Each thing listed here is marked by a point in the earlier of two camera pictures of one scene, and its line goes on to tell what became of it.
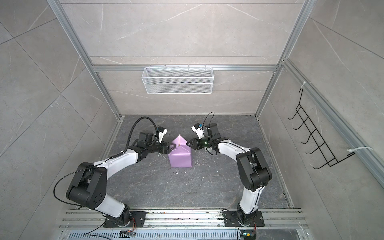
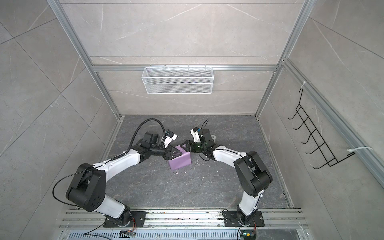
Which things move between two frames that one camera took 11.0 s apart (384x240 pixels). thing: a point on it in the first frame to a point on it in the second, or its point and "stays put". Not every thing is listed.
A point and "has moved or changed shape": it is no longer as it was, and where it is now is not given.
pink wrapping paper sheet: x=180 y=156 has moved or changed shape
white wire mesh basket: x=175 y=80 stays put
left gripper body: x=155 y=147 stays put
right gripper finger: x=193 y=144 to x=186 y=146
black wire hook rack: x=321 y=146 stays put
